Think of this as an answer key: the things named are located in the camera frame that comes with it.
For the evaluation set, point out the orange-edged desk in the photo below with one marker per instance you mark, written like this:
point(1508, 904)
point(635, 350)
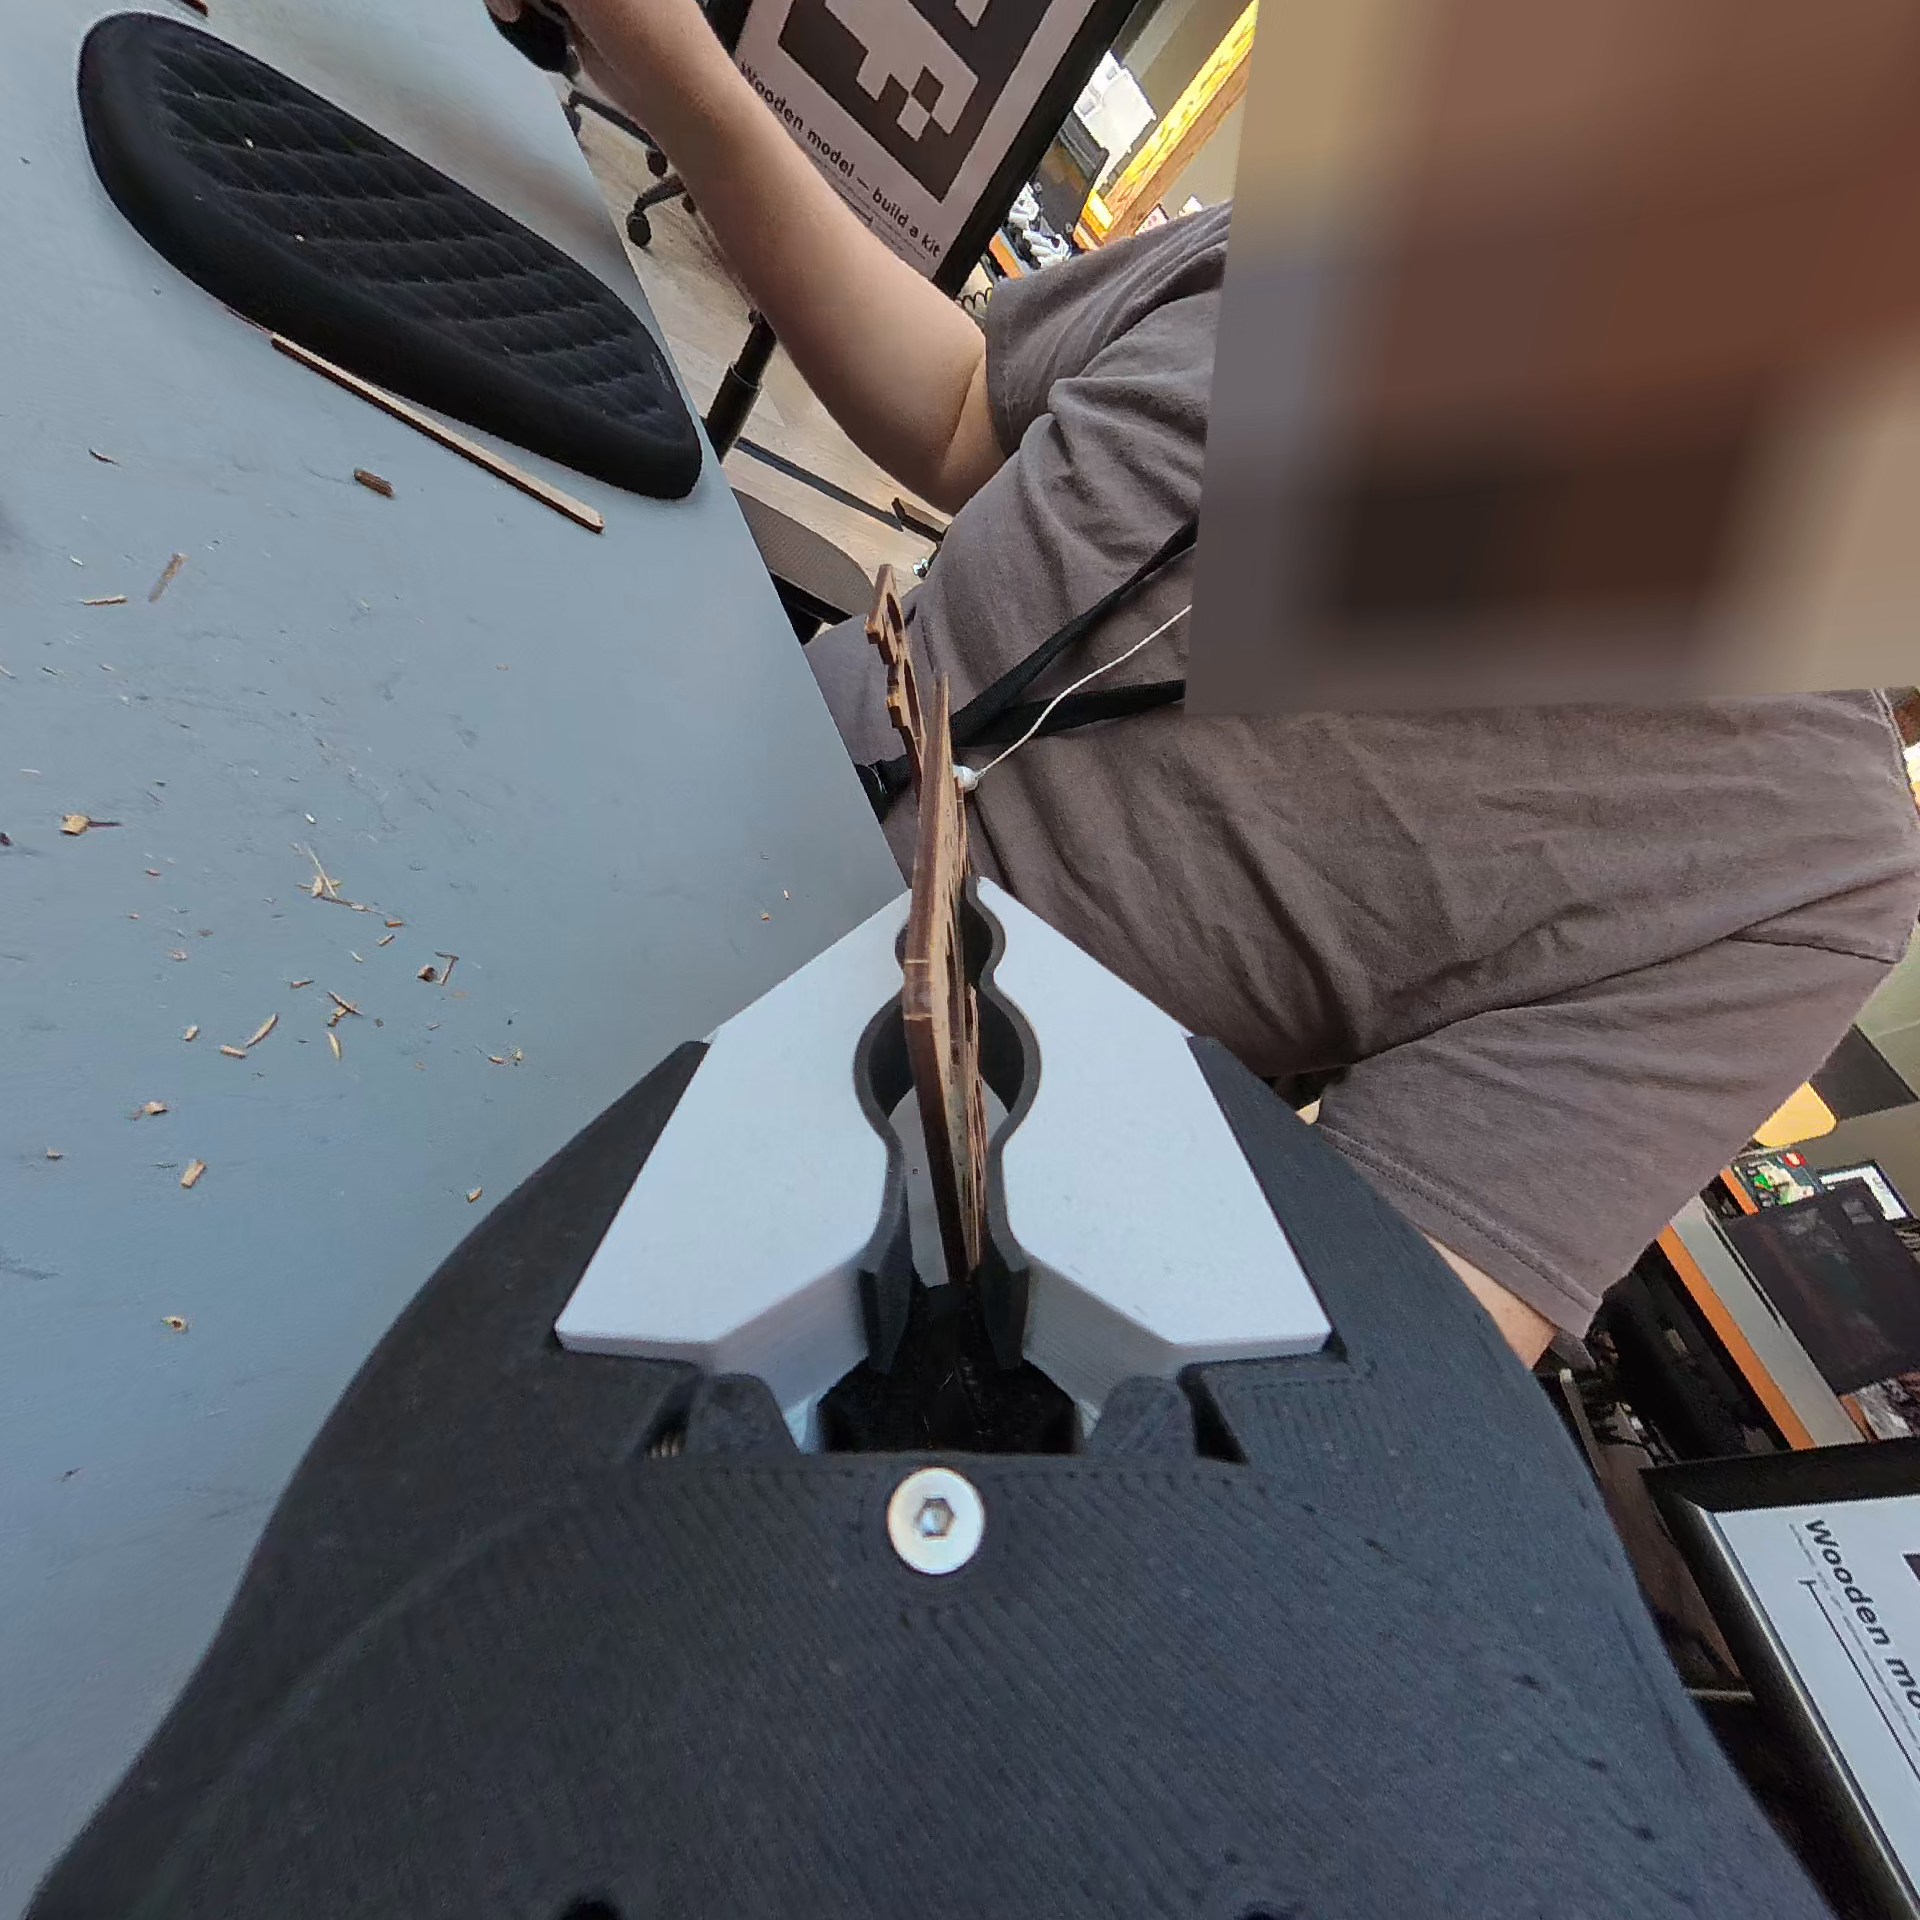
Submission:
point(1757, 1307)

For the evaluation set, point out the scattered wood chips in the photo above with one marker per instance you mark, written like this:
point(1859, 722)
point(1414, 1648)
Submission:
point(323, 886)

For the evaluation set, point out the person's right forearm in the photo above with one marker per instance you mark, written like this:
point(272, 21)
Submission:
point(809, 270)

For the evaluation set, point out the person's grey shirt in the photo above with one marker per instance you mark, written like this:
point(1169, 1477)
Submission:
point(1350, 901)

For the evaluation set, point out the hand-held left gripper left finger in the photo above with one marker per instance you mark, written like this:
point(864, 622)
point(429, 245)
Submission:
point(735, 1202)

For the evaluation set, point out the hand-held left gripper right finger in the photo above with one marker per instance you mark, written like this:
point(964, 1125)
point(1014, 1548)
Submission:
point(1155, 1202)

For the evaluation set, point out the black chair armrest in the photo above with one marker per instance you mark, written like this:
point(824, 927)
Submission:
point(376, 255)

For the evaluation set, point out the laser-cut wooden parts sheet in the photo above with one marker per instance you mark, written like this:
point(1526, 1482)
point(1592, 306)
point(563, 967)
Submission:
point(452, 437)
point(939, 931)

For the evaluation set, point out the black-white marker board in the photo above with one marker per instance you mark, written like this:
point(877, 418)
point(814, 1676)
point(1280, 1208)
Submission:
point(1830, 1652)
point(902, 90)

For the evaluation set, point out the person's left forearm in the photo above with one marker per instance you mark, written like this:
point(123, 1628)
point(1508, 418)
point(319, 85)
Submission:
point(1501, 1307)

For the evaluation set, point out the black stand pole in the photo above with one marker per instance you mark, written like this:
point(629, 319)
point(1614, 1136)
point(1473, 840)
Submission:
point(744, 383)

